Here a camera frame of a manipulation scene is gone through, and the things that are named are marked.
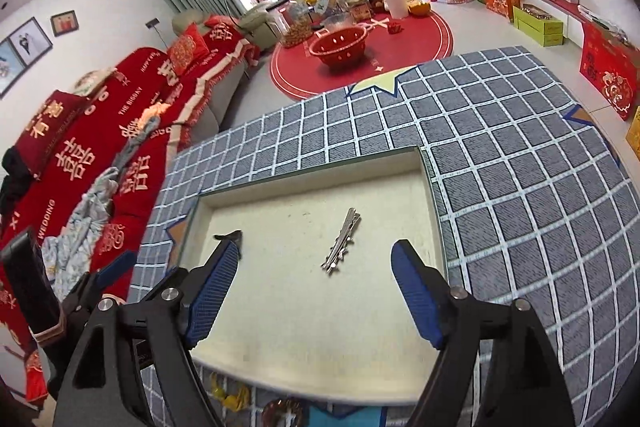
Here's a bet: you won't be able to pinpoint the yellow cord bead bracelet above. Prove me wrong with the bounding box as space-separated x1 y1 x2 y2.
208 371 252 413

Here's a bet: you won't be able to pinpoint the silver hair pins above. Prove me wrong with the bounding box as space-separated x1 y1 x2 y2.
320 207 361 275

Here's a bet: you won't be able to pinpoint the teal jewelry tray box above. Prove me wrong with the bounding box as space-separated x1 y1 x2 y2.
179 147 445 405

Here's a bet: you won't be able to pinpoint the light blue floral blanket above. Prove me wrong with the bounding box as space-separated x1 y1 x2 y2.
41 116 160 301

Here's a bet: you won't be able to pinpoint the red covered sofa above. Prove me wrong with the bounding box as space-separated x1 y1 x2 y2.
0 13 262 403

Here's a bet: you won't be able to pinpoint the dark red text pillow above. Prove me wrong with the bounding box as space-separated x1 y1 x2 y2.
15 90 88 179

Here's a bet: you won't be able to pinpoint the grey checkered table cloth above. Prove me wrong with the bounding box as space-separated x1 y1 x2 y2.
129 46 639 426

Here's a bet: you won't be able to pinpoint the red embroidered cushion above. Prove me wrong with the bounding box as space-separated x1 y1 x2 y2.
167 23 209 76

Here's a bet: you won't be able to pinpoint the small framed red picture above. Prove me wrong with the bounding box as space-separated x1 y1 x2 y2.
50 10 79 37

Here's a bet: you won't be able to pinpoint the red round coffee table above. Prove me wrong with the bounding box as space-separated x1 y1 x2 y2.
270 12 454 100

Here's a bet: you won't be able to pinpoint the red colander bowl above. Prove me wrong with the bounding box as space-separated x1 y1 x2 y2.
309 26 368 69

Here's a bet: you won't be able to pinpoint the white mug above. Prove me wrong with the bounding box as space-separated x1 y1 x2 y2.
384 0 409 20

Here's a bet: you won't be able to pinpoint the framed wall photos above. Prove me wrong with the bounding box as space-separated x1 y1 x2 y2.
0 17 53 96

